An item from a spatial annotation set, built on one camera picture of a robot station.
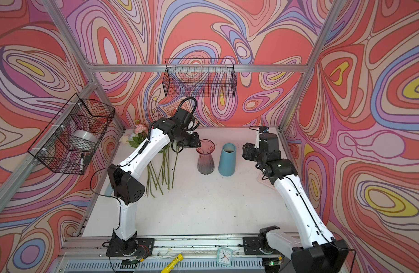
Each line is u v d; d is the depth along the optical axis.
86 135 0.73
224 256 0.69
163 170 0.98
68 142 0.73
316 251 0.36
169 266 0.68
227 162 0.84
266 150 0.54
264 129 0.64
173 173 0.97
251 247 0.73
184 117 0.65
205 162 0.90
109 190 0.86
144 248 0.73
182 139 0.70
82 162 0.72
